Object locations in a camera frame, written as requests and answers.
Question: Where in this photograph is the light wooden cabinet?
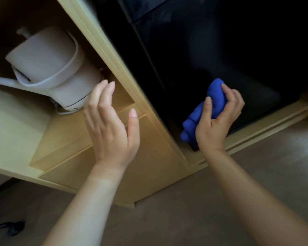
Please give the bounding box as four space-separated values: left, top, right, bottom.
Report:
0 0 308 209

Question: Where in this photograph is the blue cloth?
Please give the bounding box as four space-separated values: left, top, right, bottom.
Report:
180 78 228 151

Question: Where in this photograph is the light wooden drawer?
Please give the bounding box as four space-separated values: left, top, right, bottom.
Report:
29 103 191 203

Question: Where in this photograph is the black cable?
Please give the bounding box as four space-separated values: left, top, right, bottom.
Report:
0 221 25 237

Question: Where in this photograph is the white electric kettle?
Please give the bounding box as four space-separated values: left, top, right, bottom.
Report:
5 25 105 106

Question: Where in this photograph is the person's left forearm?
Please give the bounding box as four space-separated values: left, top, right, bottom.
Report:
41 161 127 246

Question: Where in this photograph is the person's right forearm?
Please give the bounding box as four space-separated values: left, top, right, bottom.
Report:
203 149 308 246

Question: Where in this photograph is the black mini fridge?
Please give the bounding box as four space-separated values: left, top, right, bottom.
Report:
87 0 308 152

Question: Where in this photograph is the person's right hand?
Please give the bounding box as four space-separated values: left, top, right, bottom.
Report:
195 83 245 153

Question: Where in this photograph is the person's left hand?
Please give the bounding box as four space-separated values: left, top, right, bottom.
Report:
83 79 140 170

